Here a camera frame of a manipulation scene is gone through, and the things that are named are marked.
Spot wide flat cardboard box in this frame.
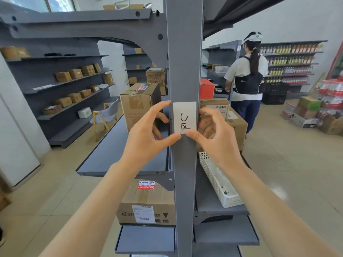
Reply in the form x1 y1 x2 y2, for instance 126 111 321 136
0 46 31 61

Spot gray metal shelving unit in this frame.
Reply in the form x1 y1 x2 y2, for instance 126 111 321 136
0 0 260 257

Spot window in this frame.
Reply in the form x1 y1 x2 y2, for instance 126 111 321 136
0 0 77 13

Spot person's right forearm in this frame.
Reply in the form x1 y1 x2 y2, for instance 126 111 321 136
225 163 340 257

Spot gray chair with wooden legs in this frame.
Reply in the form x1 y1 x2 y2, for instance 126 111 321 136
90 98 120 142

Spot orange box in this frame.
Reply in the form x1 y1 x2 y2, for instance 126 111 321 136
200 79 215 99

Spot pack of bottled water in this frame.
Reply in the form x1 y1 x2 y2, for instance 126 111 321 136
281 102 298 120

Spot white handwritten label card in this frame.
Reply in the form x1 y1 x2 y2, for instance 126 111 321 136
173 102 198 135

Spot cardboard box with printed text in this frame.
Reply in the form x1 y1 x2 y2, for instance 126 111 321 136
146 68 167 96

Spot black backpack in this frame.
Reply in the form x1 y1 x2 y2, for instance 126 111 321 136
234 56 265 95

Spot taped cardboard box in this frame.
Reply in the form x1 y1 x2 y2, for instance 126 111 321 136
120 82 162 133

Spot long cardboard box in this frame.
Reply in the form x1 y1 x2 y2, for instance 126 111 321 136
103 4 146 11

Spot gray wall shelving unit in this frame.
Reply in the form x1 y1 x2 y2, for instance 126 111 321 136
0 45 120 149

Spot rows of drink bottles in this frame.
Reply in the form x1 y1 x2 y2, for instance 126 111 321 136
259 44 323 84

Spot narrow gray shelving unit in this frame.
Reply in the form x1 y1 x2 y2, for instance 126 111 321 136
122 44 168 96

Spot green-topped cardboard box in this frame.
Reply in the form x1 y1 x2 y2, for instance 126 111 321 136
297 96 322 111

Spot gray shelf unit with bottles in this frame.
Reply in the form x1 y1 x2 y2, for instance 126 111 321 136
259 40 328 100

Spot small barcode cardboard box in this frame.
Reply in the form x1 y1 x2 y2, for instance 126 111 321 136
199 98 230 121

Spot white printed carton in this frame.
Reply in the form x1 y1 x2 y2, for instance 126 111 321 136
290 112 320 129

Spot stack of packaged red drinks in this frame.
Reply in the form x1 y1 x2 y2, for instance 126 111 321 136
313 77 343 131

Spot black plastic crate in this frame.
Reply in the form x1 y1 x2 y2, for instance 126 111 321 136
262 82 290 105

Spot person's right hand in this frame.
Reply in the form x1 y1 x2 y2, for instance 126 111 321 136
185 107 243 174

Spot large brown cardboard box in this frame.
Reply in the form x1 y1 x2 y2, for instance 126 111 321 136
198 107 248 153

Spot group of small cardboard boxes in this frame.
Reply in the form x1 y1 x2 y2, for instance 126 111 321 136
43 63 115 115

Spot white head-mounted camera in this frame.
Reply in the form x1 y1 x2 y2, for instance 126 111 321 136
242 31 263 45

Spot person's left hand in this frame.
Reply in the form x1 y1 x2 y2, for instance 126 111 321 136
119 100 182 175

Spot person's left forearm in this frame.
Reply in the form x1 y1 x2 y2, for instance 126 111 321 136
39 160 144 257

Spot white plastic basket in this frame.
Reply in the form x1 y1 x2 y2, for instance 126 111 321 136
198 151 244 208

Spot cardboard box with white label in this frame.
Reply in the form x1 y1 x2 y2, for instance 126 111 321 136
116 179 176 227

